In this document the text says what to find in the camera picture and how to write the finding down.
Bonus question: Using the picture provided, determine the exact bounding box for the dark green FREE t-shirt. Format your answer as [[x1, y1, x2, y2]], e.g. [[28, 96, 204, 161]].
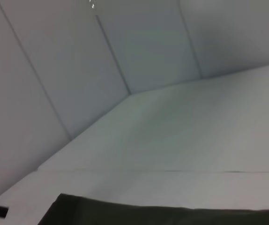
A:
[[37, 193, 269, 225]]

